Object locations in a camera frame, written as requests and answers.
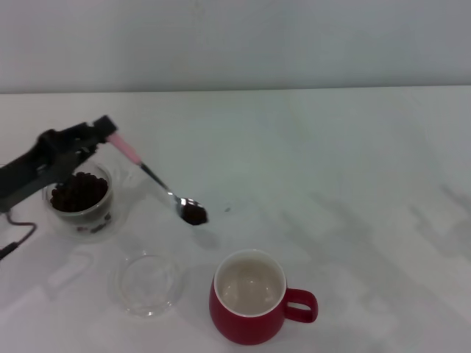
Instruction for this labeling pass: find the dark red cable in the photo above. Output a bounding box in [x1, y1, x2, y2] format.
[0, 210, 38, 260]

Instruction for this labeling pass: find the pink handled metal spoon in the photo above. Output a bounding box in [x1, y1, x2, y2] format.
[106, 133, 210, 227]

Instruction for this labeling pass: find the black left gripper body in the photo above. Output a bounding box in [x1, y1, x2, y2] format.
[0, 128, 85, 214]

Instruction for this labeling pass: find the clear glass cup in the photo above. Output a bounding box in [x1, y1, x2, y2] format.
[43, 160, 126, 224]

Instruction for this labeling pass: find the red mug white inside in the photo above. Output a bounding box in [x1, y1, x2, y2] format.
[208, 249, 319, 346]

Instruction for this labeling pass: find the small clear glass dish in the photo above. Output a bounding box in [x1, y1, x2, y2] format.
[106, 253, 185, 319]

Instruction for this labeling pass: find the coffee bean pile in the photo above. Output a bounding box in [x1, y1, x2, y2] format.
[49, 171, 110, 214]

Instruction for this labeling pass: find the small coffee bean heap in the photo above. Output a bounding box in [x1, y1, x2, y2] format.
[180, 200, 210, 227]

